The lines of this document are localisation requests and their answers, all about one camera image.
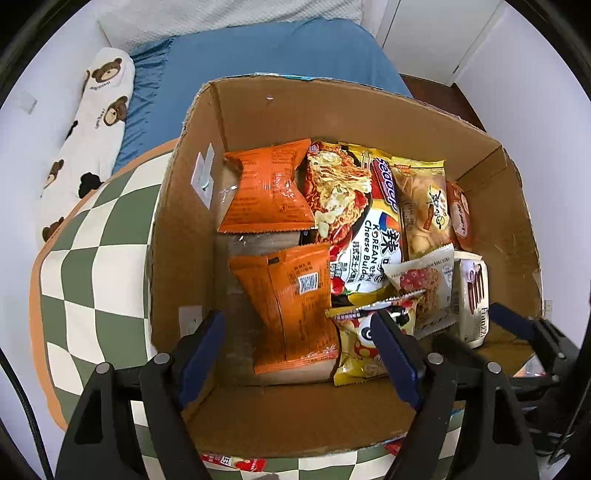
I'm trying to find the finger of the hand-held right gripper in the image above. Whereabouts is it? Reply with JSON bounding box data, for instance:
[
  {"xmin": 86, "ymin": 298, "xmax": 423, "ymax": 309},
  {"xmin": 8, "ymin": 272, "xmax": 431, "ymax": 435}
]
[
  {"xmin": 431, "ymin": 331, "xmax": 497, "ymax": 370},
  {"xmin": 488, "ymin": 302, "xmax": 579, "ymax": 361}
]

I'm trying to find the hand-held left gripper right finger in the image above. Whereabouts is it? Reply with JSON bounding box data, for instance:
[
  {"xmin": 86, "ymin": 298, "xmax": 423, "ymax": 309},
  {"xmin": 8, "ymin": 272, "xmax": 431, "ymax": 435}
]
[{"xmin": 370, "ymin": 310, "xmax": 541, "ymax": 480}]

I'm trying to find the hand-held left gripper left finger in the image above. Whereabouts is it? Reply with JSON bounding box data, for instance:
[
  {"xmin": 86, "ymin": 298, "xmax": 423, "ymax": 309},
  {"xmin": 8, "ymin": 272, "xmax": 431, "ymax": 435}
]
[{"xmin": 55, "ymin": 308, "xmax": 227, "ymax": 480}]

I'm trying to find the yellow panda snack packet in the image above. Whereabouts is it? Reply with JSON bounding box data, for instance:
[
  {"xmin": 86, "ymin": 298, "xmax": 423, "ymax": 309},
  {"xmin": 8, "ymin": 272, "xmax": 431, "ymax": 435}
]
[{"xmin": 325, "ymin": 295, "xmax": 426, "ymax": 387}]

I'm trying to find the white chocolate stick biscuit packet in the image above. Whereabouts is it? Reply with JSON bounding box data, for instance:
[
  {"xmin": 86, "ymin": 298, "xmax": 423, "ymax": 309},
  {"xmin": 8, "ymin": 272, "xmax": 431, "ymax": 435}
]
[{"xmin": 452, "ymin": 251, "xmax": 491, "ymax": 349}]

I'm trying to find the white cookie packet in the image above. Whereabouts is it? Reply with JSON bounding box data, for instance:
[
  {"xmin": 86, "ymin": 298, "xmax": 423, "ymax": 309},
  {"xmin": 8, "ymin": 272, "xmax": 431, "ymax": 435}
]
[{"xmin": 382, "ymin": 244, "xmax": 457, "ymax": 340}]

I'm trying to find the cardboard box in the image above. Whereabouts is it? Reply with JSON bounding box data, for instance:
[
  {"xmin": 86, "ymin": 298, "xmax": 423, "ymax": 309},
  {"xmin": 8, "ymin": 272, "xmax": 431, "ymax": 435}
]
[{"xmin": 148, "ymin": 73, "xmax": 544, "ymax": 460}]

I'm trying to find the brown snack packet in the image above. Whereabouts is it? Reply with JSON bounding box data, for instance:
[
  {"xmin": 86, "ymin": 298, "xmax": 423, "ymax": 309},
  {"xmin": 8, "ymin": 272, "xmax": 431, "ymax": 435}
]
[{"xmin": 445, "ymin": 180, "xmax": 475, "ymax": 252}]

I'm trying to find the clear yellow puff snack packet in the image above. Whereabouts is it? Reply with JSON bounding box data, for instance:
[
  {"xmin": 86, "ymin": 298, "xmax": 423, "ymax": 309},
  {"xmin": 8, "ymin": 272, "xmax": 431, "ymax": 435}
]
[{"xmin": 390, "ymin": 157, "xmax": 455, "ymax": 259}]

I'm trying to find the yellow instant noodle packet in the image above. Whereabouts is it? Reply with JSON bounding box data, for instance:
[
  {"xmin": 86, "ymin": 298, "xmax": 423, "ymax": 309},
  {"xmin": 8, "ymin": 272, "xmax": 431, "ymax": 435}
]
[{"xmin": 305, "ymin": 141, "xmax": 407, "ymax": 308}]

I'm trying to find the plain orange snack packet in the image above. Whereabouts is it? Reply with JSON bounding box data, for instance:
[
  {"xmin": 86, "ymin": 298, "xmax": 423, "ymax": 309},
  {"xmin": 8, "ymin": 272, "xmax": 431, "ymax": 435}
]
[{"xmin": 217, "ymin": 138, "xmax": 315, "ymax": 233}]

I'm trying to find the flat red snack packet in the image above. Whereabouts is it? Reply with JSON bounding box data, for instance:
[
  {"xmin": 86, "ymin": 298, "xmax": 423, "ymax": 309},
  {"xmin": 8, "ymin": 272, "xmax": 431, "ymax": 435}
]
[{"xmin": 202, "ymin": 453, "xmax": 267, "ymax": 474}]

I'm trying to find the green white checkered mat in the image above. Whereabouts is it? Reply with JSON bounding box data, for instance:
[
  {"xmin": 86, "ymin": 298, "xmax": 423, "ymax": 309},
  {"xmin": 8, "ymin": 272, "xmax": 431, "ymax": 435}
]
[{"xmin": 28, "ymin": 137, "xmax": 467, "ymax": 480}]

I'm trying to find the white bear print pillow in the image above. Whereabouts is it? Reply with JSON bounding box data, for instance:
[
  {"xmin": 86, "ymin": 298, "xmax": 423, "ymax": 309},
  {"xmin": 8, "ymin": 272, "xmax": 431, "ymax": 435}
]
[{"xmin": 36, "ymin": 46, "xmax": 137, "ymax": 247}]

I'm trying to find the white door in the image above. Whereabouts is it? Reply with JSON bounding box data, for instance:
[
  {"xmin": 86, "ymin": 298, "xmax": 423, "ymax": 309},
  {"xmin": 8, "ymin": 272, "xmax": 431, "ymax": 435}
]
[{"xmin": 379, "ymin": 0, "xmax": 502, "ymax": 86}]

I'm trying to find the blue bed sheet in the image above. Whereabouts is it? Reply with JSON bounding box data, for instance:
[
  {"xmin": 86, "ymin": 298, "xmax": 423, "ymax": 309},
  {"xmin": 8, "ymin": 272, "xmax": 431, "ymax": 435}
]
[{"xmin": 111, "ymin": 17, "xmax": 414, "ymax": 174}]

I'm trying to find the grey white pillow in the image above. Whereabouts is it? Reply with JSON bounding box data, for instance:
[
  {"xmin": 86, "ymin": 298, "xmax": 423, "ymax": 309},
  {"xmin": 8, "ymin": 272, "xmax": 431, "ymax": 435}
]
[{"xmin": 95, "ymin": 0, "xmax": 365, "ymax": 51}]

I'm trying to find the black cable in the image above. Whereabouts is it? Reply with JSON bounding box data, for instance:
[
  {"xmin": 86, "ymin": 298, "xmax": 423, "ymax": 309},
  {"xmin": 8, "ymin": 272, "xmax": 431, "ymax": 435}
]
[{"xmin": 0, "ymin": 346, "xmax": 52, "ymax": 480}]

